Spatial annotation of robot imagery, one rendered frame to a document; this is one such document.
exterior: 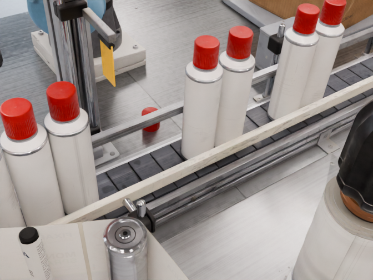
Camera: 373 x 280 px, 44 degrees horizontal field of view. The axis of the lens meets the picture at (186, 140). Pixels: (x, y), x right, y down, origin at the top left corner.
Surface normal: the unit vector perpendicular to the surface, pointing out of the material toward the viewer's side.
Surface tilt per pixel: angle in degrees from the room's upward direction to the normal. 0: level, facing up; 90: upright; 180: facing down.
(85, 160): 90
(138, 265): 90
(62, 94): 2
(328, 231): 90
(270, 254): 0
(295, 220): 0
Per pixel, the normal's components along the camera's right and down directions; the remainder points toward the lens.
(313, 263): -0.88, 0.29
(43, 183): 0.61, 0.57
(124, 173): 0.05, -0.72
